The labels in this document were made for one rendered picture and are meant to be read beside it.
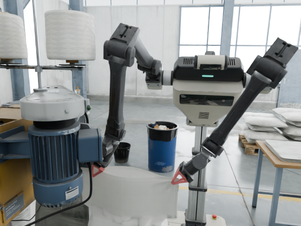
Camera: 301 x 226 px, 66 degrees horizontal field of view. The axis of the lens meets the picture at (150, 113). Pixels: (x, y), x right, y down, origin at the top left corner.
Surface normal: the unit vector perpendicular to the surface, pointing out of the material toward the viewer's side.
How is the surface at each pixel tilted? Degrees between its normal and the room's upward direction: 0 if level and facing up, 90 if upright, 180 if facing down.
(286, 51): 62
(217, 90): 40
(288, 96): 90
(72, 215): 90
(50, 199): 91
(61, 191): 92
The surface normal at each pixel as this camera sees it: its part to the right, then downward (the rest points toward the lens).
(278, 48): -0.16, -0.28
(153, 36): -0.17, 0.20
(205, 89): -0.09, -0.62
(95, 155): 0.25, 0.21
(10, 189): 0.99, 0.05
